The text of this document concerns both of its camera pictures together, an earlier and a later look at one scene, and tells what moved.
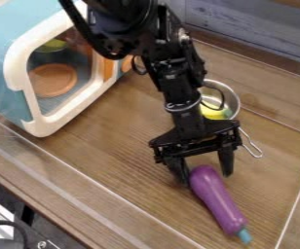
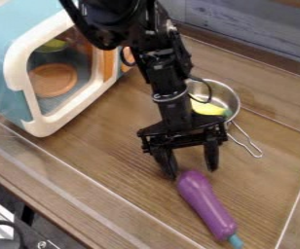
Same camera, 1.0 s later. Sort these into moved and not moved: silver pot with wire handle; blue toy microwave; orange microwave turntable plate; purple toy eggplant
Moved: purple toy eggplant
Not moved: orange microwave turntable plate; blue toy microwave; silver pot with wire handle
